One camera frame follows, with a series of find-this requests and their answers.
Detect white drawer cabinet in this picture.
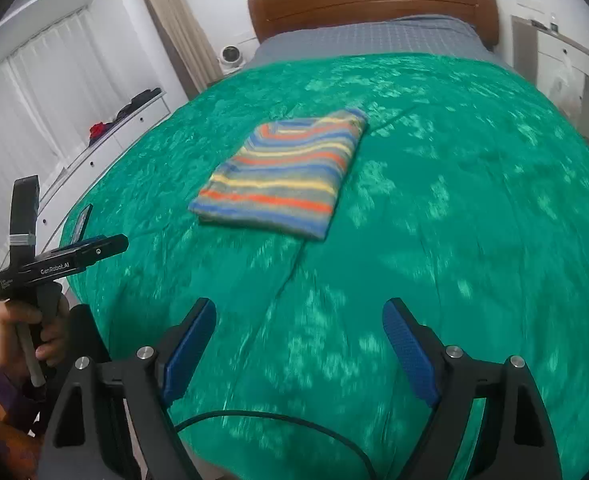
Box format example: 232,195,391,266
36,91,171,252

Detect black clothes on cabinet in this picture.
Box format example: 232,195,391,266
116,87,162,122

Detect beige curtain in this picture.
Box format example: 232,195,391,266
146,0,223,100

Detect wooden headboard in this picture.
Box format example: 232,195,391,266
248,0,499,49

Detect person's left hand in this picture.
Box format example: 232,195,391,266
0,294,69,387

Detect person's left forearm sleeve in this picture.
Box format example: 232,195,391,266
0,369,44,479

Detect red cloth on cabinet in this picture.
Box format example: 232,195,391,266
88,122,114,146

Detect grey bed sheet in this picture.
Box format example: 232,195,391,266
247,14,508,68

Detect black smartphone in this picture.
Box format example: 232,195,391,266
70,204,94,245

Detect white sheer curtain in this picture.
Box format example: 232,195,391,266
0,10,124,264

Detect white desk shelf unit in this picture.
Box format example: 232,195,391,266
511,16,589,139

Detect black cable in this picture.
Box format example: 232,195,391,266
174,409,378,480

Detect striped knit sweater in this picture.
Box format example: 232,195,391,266
189,108,368,240

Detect green floral bedspread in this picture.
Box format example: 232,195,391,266
70,54,589,479

